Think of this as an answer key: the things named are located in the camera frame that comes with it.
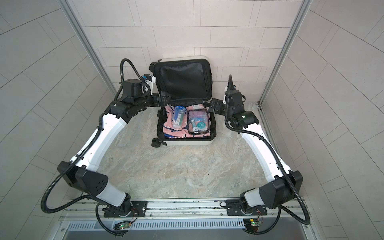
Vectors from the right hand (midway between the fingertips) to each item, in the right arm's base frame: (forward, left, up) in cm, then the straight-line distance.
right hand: (215, 102), depth 75 cm
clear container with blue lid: (+12, +21, -19) cm, 31 cm away
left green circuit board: (-46, +44, -27) cm, 69 cm away
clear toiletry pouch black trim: (+7, +9, -23) cm, 25 cm away
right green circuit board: (-48, -12, -32) cm, 59 cm away
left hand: (+3, +24, +6) cm, 25 cm away
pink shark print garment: (0, +27, -22) cm, 35 cm away
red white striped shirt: (-2, +26, -26) cm, 37 cm away
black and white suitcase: (+27, +14, -4) cm, 30 cm away
